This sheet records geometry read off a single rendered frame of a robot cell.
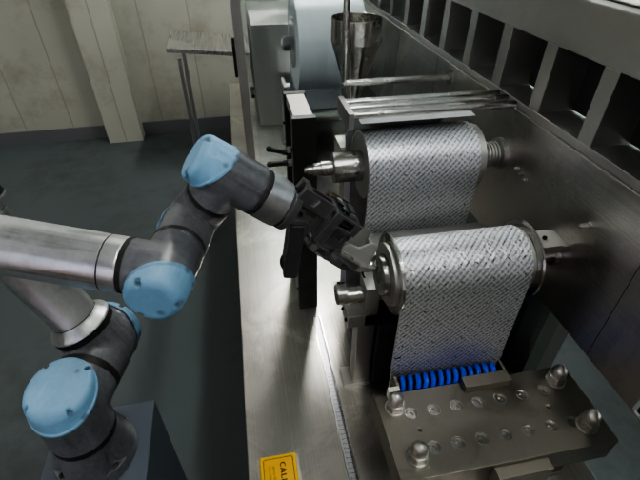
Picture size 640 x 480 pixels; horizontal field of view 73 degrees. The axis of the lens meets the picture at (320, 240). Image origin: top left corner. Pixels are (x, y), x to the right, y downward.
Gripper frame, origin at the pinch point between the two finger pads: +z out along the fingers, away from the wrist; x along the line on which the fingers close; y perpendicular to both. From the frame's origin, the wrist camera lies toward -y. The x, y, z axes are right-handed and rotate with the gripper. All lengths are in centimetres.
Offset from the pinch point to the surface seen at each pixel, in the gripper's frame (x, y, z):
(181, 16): 365, -58, -30
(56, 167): 308, -212, -56
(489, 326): -8.0, 5.3, 25.3
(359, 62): 65, 22, 1
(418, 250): -3.3, 8.8, 3.2
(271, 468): -16.5, -39.2, 5.8
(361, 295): 0.4, -6.3, 5.1
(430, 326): -8.0, -0.5, 14.3
